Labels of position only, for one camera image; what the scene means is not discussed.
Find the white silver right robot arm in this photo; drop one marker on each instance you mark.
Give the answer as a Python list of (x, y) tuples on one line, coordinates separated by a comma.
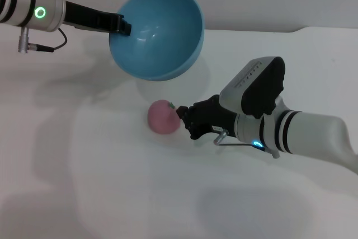
[(307, 135)]

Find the pink peach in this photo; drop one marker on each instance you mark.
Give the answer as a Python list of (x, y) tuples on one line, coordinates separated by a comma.
[(162, 117)]

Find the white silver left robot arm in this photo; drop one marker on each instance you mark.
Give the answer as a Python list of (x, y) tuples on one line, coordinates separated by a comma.
[(28, 4)]

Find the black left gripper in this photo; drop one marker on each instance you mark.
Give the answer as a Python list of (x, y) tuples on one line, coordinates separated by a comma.
[(89, 18)]

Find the blue bowl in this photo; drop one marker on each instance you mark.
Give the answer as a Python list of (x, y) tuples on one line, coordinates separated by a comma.
[(156, 54)]

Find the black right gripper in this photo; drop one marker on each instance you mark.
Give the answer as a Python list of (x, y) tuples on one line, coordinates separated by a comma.
[(209, 117)]

